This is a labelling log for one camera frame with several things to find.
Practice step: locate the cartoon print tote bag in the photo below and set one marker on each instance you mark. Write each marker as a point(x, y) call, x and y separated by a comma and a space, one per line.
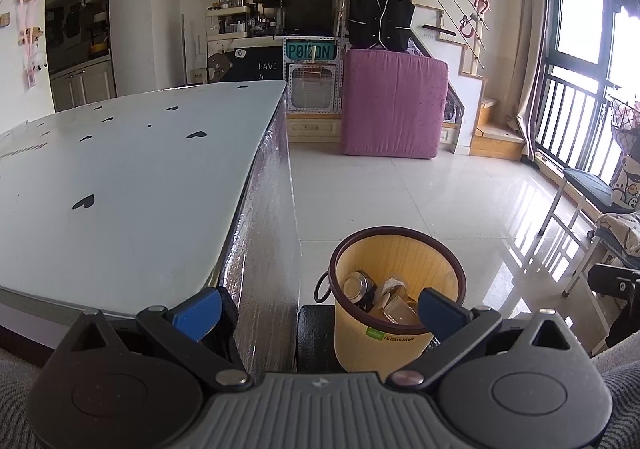
point(627, 189)

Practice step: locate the patterned blanket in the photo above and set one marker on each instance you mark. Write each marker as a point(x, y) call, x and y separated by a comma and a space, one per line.
point(625, 231)

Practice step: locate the black framed window with railing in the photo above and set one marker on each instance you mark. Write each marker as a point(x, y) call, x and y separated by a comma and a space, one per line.
point(575, 4)

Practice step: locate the black television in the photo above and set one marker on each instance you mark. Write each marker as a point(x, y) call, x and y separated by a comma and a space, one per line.
point(310, 4)

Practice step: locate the white metal cage teal sign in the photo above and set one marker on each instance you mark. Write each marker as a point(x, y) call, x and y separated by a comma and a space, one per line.
point(312, 89)

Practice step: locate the black letter board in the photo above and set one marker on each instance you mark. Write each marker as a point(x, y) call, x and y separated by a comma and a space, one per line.
point(260, 59)

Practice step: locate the cream low cabinet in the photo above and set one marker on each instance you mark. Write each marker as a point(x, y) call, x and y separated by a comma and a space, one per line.
point(315, 127)

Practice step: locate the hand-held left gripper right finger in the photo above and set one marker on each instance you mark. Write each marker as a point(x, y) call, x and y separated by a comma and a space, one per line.
point(440, 314)

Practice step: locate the beige curtain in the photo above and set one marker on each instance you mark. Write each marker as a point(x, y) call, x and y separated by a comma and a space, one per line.
point(532, 54)

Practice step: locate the pink mattress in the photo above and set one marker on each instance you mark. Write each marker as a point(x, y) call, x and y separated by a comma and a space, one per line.
point(395, 104)

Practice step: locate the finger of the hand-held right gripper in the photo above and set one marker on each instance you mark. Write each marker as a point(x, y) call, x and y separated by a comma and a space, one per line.
point(615, 283)

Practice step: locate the shelf rack with bottles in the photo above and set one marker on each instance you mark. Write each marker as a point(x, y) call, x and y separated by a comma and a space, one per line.
point(230, 21)

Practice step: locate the yellow bin with brown rim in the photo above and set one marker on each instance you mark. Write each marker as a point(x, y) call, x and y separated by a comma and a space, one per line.
point(350, 344)

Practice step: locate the brown cardboard box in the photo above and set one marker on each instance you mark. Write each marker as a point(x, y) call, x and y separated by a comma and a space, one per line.
point(400, 310)

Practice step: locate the person's grey knit clothing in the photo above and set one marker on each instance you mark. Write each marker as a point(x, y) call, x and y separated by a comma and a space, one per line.
point(15, 394)

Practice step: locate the pink hook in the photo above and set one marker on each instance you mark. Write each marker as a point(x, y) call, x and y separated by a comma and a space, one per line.
point(466, 26)
point(482, 6)

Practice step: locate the table with silver foil side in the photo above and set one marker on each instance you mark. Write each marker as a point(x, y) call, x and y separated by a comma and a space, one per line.
point(150, 154)

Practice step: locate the white wooden staircase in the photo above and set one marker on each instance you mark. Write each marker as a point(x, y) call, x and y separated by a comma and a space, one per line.
point(465, 94)

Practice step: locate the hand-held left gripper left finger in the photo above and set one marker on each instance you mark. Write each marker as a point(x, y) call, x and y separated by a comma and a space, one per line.
point(197, 311)

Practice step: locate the dark cloth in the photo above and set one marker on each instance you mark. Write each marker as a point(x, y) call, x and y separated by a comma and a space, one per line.
point(625, 329)

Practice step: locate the black vest with white trim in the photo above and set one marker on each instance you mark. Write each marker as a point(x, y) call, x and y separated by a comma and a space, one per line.
point(380, 9)

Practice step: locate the metal bench with dark cushion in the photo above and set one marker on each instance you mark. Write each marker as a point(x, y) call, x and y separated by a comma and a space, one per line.
point(587, 184)

